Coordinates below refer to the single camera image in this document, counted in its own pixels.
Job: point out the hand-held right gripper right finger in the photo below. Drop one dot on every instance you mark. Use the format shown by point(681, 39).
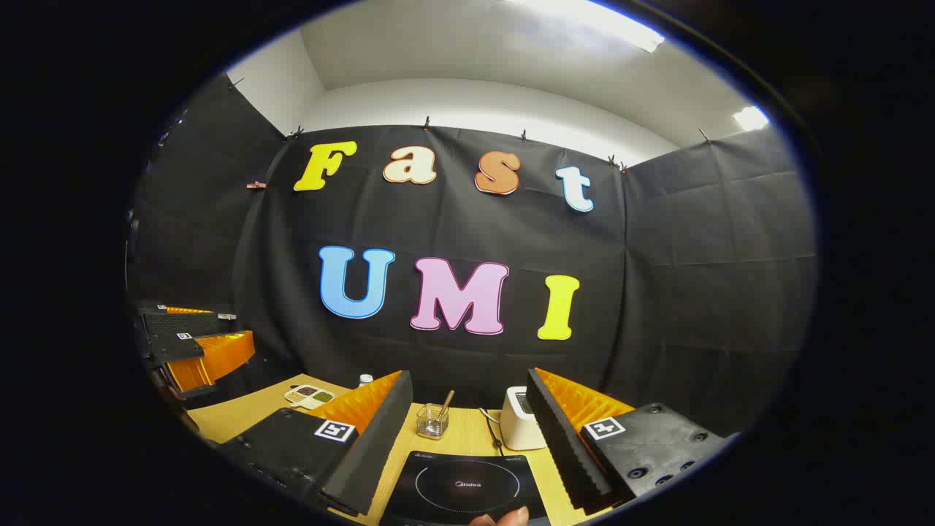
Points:
point(562, 446)

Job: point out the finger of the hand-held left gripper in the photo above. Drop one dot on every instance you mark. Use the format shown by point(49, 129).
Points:
point(182, 323)
point(219, 358)

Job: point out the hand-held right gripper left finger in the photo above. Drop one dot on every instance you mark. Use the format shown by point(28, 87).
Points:
point(376, 446)

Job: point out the white divided seasoning dish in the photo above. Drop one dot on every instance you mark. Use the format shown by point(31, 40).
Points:
point(310, 396)

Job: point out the ceiling light panel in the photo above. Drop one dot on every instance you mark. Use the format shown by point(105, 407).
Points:
point(751, 117)
point(584, 18)

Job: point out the black induction cooktop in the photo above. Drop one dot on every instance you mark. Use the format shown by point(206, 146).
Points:
point(438, 482)

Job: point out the wooden stick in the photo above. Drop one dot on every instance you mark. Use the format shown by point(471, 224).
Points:
point(446, 402)

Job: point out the white toaster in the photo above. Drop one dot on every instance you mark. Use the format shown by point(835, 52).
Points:
point(520, 427)

